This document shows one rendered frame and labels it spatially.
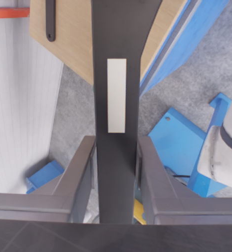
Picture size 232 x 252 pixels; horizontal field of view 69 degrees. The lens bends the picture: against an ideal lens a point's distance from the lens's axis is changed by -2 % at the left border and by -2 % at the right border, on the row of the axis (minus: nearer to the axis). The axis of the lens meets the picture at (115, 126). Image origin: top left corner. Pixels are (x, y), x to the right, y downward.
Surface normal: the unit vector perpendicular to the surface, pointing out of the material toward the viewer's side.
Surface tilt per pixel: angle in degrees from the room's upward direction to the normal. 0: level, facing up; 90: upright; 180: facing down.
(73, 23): 0
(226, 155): 35
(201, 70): 0
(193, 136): 0
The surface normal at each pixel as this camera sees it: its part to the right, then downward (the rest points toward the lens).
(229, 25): -0.55, 0.46
